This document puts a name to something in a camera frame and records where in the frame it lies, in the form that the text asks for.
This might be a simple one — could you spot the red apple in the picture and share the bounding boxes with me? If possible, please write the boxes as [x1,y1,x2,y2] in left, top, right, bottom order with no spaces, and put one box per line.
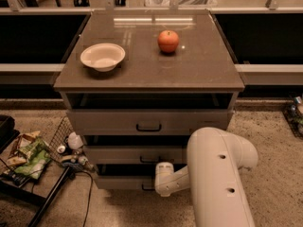
[157,30,179,53]

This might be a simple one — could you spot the black metal stand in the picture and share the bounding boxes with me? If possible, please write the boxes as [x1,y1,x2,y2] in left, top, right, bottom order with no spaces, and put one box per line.
[0,166,74,227]

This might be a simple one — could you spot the right wire basket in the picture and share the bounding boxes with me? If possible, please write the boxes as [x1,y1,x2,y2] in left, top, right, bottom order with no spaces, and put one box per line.
[283,94,303,138]

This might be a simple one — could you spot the green snack bag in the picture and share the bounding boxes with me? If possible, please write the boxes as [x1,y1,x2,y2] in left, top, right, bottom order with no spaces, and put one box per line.
[14,137,51,180]

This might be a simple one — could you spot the black cable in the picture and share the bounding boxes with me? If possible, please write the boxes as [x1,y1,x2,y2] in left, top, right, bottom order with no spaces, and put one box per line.
[74,170,95,227]

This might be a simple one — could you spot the grey drawer cabinet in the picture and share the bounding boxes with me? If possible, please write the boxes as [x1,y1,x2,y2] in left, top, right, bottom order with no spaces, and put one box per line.
[52,9,246,191]

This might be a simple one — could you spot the white bowl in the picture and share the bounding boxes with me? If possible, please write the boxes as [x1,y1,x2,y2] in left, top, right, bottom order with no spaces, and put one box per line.
[80,44,126,72]

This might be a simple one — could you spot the brown snack bag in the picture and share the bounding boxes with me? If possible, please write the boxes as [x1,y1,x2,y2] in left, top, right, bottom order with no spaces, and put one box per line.
[7,131,40,167]

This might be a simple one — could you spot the grey drawer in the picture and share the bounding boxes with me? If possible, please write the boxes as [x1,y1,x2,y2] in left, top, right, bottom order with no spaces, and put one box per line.
[95,162,190,197]
[83,146,187,165]
[66,109,234,135]

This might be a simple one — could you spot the wire basket with items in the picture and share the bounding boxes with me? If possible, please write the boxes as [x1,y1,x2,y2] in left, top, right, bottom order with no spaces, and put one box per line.
[48,117,94,172]

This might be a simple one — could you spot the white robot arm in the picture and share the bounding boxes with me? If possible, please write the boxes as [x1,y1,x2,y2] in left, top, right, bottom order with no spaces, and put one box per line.
[154,128,258,227]

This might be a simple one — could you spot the black box at left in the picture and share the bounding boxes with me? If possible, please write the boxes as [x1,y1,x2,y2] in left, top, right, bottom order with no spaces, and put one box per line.
[0,114,20,153]

